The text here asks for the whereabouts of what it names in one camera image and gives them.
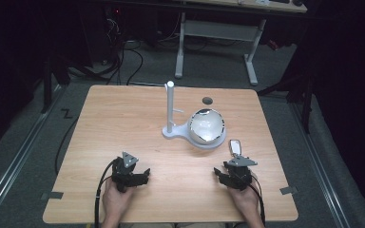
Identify small white and silver object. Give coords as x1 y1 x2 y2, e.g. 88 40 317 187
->
229 139 242 157

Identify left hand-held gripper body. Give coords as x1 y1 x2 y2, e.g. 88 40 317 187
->
111 151 142 193

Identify white stand with pole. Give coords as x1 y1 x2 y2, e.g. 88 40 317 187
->
162 80 228 150

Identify black floor cables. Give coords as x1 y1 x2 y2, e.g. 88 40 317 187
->
69 12 145 86

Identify grey tape strip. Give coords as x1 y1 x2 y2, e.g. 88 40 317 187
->
41 191 65 200
279 185 298 196

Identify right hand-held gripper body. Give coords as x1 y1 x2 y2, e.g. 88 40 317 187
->
222 154 259 192

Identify shiny metal bowl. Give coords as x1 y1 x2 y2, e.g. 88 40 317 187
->
187 108 226 146

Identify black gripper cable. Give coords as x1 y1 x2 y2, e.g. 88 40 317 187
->
248 174 266 226
94 158 119 228

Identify person's right hand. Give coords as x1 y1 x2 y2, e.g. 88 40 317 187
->
227 180 261 220

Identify metal floor rail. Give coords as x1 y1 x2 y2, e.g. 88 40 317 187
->
289 103 351 228
0 84 67 222

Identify person's left hand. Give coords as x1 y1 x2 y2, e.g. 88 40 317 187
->
102 179 135 222

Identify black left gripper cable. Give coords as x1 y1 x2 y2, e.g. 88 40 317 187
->
94 158 119 228

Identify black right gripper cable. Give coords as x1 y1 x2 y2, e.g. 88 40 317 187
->
248 174 266 226

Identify white-framed wooden desk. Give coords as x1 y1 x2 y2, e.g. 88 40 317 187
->
174 0 308 86

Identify black metal stand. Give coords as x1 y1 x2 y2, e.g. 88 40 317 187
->
40 55 72 114
256 67 315 134

